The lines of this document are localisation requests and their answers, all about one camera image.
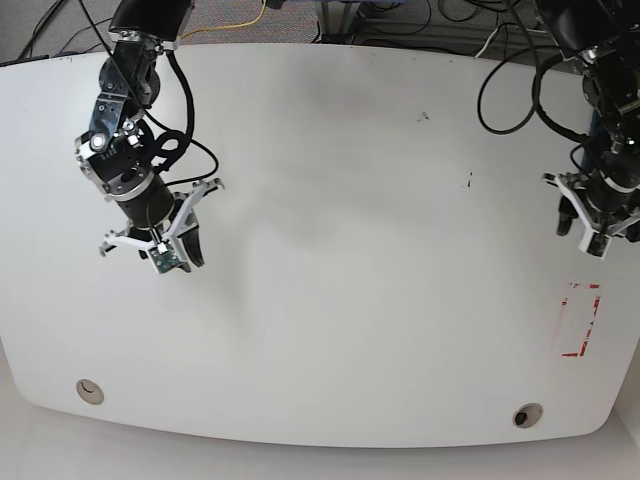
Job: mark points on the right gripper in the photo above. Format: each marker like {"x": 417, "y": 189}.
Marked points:
{"x": 160, "y": 215}

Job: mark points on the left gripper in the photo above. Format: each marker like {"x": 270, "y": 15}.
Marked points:
{"x": 600, "y": 201}

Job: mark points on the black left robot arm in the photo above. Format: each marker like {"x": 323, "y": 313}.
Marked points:
{"x": 602, "y": 39}

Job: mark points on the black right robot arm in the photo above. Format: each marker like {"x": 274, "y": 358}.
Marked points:
{"x": 122, "y": 156}

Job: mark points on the red tape rectangle marking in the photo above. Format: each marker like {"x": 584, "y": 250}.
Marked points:
{"x": 579, "y": 311}

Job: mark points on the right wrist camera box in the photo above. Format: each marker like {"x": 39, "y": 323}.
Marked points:
{"x": 168, "y": 259}

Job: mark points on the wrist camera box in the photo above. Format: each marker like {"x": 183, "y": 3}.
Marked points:
{"x": 594, "y": 243}
{"x": 168, "y": 259}

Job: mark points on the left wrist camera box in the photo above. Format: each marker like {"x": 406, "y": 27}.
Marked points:
{"x": 594, "y": 243}

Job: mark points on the left table cable grommet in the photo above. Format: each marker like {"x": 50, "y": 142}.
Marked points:
{"x": 90, "y": 392}

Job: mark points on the table cable grommet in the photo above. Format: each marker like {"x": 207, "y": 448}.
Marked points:
{"x": 527, "y": 416}
{"x": 90, "y": 392}

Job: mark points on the right table cable grommet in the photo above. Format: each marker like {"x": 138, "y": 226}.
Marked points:
{"x": 527, "y": 416}

